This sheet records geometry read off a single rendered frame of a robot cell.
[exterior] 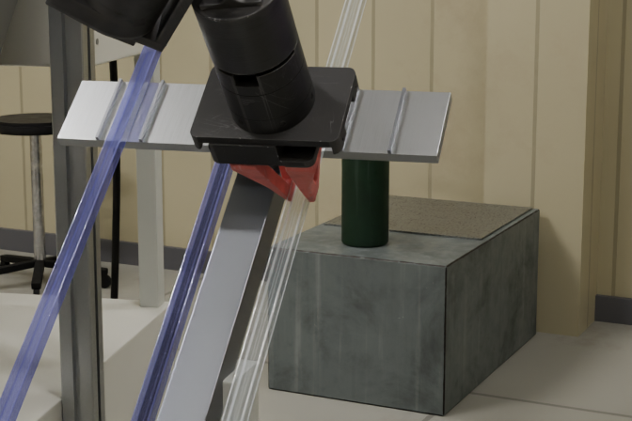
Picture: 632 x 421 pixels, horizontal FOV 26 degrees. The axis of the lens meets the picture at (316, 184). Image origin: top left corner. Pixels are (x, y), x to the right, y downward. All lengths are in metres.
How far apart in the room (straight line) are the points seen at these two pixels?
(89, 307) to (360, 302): 1.85
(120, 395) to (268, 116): 1.04
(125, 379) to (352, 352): 1.63
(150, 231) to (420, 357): 1.49
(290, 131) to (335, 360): 2.62
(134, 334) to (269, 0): 1.14
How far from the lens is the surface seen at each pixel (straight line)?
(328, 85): 0.91
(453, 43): 4.30
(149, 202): 2.00
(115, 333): 1.92
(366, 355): 3.44
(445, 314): 3.34
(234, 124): 0.90
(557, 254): 4.07
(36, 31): 1.72
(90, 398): 1.65
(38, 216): 4.66
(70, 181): 1.60
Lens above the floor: 1.16
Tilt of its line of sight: 10 degrees down
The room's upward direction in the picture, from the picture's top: straight up
